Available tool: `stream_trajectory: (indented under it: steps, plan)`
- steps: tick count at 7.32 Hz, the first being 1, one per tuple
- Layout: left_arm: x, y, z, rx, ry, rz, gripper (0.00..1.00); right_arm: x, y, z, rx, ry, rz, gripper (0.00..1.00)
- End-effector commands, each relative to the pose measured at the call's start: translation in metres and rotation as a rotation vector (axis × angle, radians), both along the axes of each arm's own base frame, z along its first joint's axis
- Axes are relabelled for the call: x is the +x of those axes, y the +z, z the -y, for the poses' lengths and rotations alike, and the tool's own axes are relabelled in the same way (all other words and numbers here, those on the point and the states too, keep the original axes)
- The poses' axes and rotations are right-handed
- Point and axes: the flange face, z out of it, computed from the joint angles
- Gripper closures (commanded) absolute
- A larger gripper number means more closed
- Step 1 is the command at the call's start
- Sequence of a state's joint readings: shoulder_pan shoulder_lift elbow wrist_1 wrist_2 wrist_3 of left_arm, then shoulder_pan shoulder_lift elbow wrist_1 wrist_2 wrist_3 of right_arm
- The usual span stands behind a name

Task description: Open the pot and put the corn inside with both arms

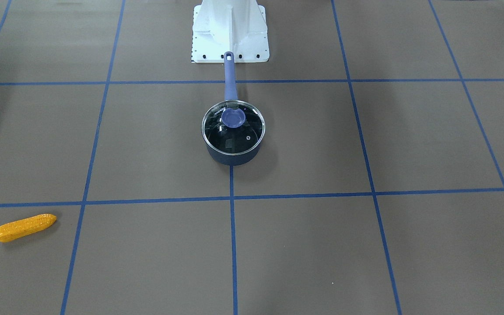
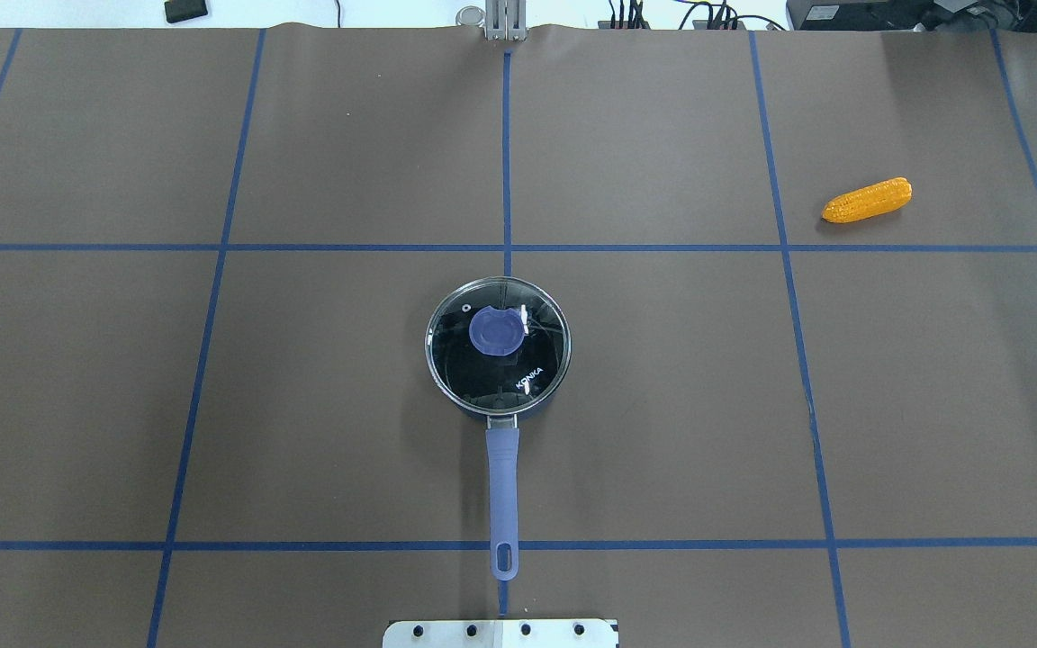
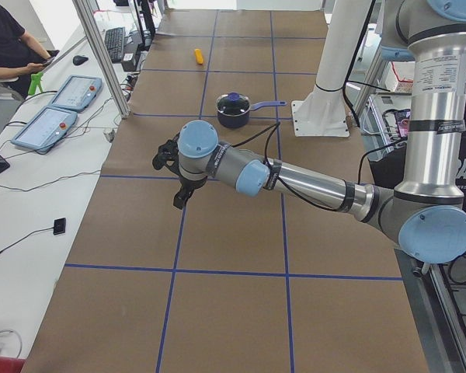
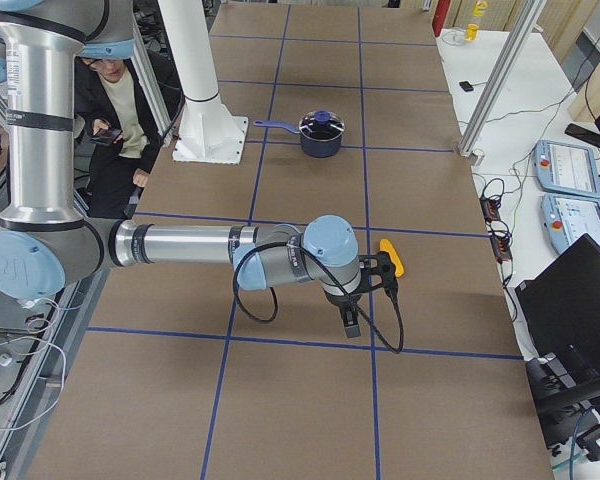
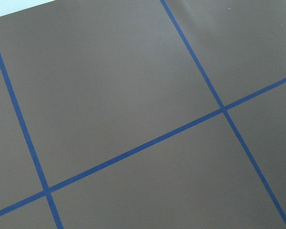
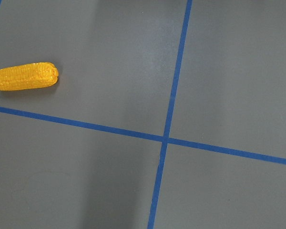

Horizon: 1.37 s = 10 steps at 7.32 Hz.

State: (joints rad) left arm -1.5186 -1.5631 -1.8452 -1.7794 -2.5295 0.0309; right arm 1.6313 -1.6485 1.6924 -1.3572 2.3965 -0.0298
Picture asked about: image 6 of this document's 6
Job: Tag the yellow plastic corn cob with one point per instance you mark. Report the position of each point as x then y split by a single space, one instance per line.
28 76

